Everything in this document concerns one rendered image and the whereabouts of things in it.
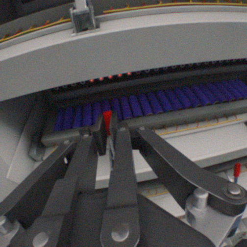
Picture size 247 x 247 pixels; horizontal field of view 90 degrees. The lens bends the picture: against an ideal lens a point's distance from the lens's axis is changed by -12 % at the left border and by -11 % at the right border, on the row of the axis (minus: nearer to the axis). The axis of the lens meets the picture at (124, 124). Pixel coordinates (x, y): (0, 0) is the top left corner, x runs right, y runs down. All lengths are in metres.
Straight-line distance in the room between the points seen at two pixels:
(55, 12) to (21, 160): 0.22
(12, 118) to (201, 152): 0.32
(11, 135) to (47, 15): 0.18
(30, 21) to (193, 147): 0.30
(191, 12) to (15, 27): 0.23
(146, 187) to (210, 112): 0.23
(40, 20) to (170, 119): 0.24
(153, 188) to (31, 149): 0.30
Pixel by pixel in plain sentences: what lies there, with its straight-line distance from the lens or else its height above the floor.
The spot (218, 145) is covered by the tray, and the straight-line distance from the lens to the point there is 0.28.
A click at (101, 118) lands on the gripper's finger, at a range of 0.18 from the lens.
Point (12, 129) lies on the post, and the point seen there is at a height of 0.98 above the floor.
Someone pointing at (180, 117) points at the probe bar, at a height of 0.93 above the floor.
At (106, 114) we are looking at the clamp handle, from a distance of 0.20.
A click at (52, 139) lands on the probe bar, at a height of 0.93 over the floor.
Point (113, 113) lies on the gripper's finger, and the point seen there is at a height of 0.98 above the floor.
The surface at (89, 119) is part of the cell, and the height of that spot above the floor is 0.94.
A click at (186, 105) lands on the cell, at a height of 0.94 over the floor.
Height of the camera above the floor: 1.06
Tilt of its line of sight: 30 degrees down
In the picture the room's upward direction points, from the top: 10 degrees counter-clockwise
